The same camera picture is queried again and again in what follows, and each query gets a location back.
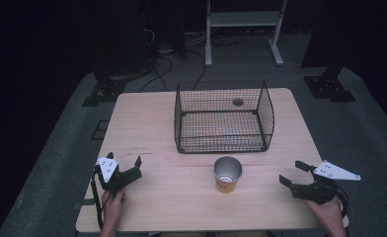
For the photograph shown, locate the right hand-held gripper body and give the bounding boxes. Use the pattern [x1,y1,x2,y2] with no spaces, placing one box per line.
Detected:
[289,160,362,205]

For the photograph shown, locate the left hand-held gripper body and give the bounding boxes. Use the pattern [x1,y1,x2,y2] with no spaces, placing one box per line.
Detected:
[94,156,143,196]

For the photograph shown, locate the metal tin can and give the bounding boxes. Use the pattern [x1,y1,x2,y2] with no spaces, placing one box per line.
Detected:
[212,156,244,195]

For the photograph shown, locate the black wire mesh basket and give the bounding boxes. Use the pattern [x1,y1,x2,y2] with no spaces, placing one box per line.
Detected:
[173,79,275,155]

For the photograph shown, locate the person's right hand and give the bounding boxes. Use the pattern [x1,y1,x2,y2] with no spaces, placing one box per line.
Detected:
[303,195,345,231]

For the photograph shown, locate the person's left hand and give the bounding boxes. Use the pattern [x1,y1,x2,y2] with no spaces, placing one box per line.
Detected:
[101,189,127,228]

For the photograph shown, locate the white metal stand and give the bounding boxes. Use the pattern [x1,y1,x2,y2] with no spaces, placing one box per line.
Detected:
[204,0,288,68]

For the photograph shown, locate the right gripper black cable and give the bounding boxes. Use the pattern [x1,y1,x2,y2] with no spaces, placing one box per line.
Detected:
[335,185,350,219]

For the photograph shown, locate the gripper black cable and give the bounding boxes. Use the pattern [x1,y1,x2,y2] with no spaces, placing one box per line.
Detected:
[335,185,350,219]
[90,170,105,231]

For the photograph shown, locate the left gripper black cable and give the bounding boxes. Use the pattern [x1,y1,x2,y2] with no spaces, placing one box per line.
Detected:
[90,170,105,231]

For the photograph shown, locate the black stand base plate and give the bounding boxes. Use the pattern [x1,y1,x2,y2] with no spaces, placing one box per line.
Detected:
[81,78,127,108]
[303,74,357,103]

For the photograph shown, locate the black floor cables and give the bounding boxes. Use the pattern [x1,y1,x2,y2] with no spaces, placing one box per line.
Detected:
[138,29,244,93]

